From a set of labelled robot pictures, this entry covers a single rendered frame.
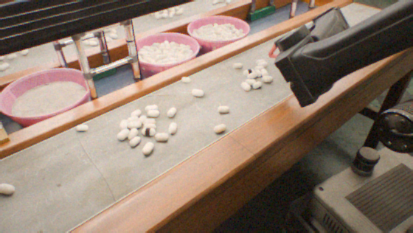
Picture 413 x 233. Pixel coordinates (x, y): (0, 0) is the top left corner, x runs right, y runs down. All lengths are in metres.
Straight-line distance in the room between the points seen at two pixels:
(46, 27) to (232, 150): 0.47
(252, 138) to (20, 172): 0.57
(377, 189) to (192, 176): 0.68
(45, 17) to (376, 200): 1.03
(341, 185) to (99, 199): 0.77
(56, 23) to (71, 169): 0.34
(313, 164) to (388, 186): 0.70
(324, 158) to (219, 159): 1.22
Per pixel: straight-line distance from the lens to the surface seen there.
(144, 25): 1.47
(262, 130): 0.79
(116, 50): 1.24
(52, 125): 0.90
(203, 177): 0.67
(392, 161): 1.28
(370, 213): 1.08
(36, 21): 0.64
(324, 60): 0.41
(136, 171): 0.74
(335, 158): 1.89
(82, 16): 0.66
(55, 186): 0.77
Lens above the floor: 1.29
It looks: 40 degrees down
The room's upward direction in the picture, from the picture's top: 1 degrees counter-clockwise
